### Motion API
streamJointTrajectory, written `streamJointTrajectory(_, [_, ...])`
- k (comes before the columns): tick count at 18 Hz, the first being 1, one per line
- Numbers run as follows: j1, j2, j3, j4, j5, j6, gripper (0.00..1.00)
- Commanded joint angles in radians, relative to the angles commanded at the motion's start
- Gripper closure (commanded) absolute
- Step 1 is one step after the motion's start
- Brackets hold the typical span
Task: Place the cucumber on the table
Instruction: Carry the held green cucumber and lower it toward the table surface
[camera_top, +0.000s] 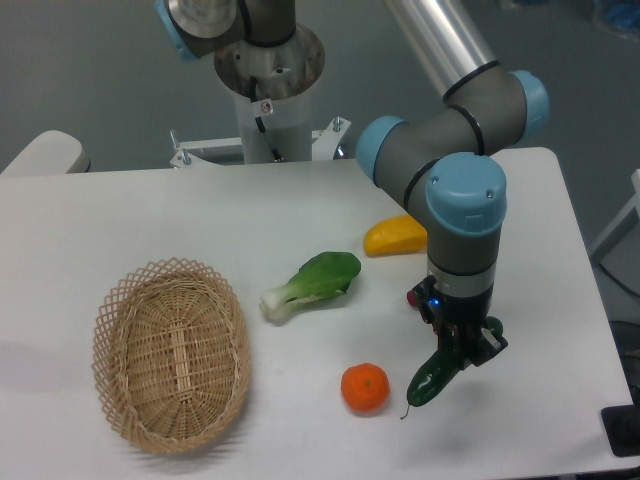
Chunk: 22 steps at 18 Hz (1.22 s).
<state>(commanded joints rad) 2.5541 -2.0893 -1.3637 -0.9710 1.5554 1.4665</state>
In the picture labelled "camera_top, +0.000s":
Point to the white metal frame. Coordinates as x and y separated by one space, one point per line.
618 227

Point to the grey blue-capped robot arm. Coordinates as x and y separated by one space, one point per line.
441 172

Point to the white chair armrest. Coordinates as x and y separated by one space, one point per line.
51 153

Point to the yellow mango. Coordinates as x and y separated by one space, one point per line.
394 236

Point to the woven wicker basket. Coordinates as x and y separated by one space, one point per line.
171 356

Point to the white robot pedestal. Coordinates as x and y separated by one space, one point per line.
272 90

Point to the green bok choy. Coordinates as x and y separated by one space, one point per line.
326 276

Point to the orange tangerine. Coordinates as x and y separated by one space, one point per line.
365 387

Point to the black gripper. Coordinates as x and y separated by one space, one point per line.
460 322

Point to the blue bag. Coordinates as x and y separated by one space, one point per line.
619 17

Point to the dark green cucumber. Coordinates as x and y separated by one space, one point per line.
435 374

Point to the black device at edge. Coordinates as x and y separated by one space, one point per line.
621 425

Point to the purple-red sweet potato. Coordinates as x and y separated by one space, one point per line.
413 298

